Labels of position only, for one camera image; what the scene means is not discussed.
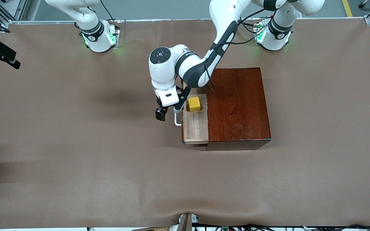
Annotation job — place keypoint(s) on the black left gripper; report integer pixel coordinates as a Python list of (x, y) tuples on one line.
[(160, 113)]

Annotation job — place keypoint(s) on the yellow wooden block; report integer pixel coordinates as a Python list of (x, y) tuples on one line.
[(194, 104)]

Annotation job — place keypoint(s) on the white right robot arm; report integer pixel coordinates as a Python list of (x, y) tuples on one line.
[(96, 40)]

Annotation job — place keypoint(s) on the crinkled silver tape strip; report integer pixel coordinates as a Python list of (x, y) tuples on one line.
[(207, 110)]

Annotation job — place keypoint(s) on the brown table cover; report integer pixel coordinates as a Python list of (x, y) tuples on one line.
[(108, 160)]

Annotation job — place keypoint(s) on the dark brown wooden cabinet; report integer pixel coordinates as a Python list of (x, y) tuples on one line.
[(236, 102)]

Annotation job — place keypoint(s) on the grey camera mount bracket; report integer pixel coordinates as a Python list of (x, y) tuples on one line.
[(185, 223)]

